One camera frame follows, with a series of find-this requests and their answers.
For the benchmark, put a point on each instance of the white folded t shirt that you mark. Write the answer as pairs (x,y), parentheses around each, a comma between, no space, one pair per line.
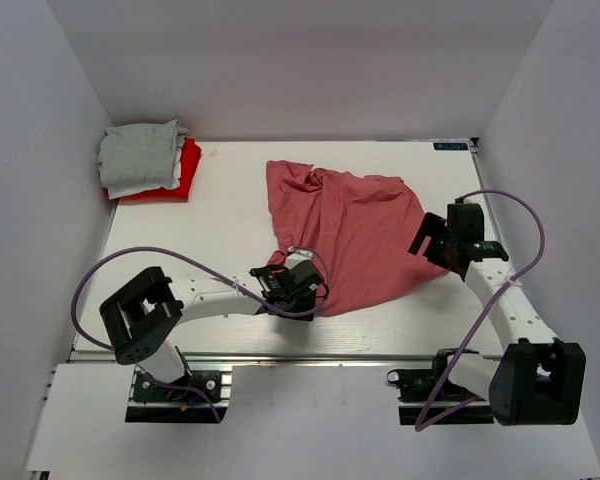
(130,189)

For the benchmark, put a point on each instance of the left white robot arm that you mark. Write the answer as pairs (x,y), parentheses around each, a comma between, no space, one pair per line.
(141,315)

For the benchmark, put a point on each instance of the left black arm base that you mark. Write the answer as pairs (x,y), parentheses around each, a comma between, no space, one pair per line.
(205,401)

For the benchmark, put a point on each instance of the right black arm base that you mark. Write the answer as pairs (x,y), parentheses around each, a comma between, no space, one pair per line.
(415,385)

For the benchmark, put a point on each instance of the red folded t shirt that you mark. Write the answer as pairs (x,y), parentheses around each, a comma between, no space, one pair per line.
(190,158)

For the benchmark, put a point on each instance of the grey folded t shirt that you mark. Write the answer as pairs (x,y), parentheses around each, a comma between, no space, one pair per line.
(172,132)

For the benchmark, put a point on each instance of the pink t shirt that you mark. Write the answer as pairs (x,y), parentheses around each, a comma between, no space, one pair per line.
(362,228)

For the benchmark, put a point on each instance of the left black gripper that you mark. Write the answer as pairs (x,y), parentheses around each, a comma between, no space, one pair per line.
(307,303)

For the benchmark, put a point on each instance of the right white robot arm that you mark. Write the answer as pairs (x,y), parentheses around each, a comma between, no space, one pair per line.
(510,357)

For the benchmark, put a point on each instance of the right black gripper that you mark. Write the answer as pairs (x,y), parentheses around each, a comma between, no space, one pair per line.
(432,226)

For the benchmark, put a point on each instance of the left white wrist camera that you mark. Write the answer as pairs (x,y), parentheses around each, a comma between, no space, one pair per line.
(295,256)

